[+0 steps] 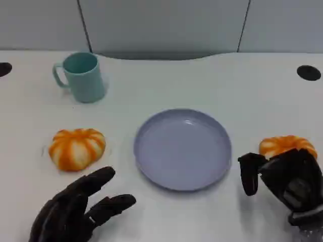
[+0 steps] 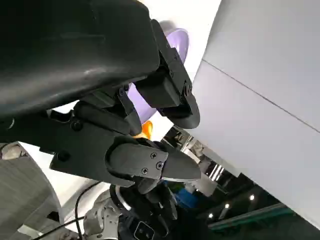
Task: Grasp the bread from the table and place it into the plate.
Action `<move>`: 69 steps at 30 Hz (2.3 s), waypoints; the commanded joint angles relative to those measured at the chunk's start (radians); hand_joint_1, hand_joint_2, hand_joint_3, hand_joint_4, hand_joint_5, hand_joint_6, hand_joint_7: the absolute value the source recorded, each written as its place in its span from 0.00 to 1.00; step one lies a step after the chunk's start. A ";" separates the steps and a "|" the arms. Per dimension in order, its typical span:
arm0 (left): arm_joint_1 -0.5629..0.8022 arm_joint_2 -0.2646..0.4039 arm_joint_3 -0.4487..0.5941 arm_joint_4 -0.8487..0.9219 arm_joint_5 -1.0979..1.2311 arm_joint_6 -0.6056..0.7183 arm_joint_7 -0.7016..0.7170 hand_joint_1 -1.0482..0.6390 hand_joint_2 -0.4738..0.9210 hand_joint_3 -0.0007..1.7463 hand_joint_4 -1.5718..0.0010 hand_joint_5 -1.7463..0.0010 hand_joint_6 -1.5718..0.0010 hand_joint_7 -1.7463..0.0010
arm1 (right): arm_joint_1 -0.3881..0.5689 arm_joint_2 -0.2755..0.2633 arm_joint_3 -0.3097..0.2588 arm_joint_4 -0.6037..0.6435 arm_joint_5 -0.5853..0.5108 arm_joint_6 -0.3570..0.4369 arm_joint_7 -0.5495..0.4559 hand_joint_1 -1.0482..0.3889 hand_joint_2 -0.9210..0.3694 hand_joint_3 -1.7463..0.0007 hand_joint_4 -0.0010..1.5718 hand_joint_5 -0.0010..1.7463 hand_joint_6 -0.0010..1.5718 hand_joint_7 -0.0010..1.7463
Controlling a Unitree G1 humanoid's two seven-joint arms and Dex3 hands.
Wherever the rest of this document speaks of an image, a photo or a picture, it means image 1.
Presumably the black table cable grommet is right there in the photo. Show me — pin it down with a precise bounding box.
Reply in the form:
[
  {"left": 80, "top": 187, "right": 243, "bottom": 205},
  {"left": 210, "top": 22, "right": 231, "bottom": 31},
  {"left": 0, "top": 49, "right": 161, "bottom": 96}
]
[
  {"left": 0, "top": 62, "right": 13, "bottom": 78},
  {"left": 296, "top": 65, "right": 322, "bottom": 82}
]

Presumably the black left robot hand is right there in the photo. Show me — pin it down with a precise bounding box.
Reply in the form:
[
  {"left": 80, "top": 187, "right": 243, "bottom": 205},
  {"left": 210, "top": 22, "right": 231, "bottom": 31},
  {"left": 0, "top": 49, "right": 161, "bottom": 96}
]
[{"left": 29, "top": 166, "right": 137, "bottom": 242}]

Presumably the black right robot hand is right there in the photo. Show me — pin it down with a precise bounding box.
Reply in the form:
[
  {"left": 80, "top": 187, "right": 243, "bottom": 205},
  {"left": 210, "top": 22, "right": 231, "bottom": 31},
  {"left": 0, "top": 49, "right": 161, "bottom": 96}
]
[{"left": 237, "top": 147, "right": 323, "bottom": 227}]

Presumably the pale green mug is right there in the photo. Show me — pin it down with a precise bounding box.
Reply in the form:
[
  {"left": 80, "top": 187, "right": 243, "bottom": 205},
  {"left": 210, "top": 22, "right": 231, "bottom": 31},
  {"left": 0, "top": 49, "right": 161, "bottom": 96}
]
[{"left": 52, "top": 52, "right": 106, "bottom": 103}]

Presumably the lilac plate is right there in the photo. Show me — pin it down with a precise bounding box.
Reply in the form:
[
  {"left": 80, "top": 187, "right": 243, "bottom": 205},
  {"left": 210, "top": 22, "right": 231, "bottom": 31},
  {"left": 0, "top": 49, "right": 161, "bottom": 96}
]
[{"left": 133, "top": 108, "right": 233, "bottom": 192}]

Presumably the orange white toy bread roll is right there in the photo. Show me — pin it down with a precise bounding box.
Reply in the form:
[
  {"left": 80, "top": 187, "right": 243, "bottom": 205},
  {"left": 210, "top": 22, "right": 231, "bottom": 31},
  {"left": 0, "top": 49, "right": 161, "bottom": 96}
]
[
  {"left": 48, "top": 128, "right": 106, "bottom": 172},
  {"left": 258, "top": 135, "right": 318, "bottom": 160}
]

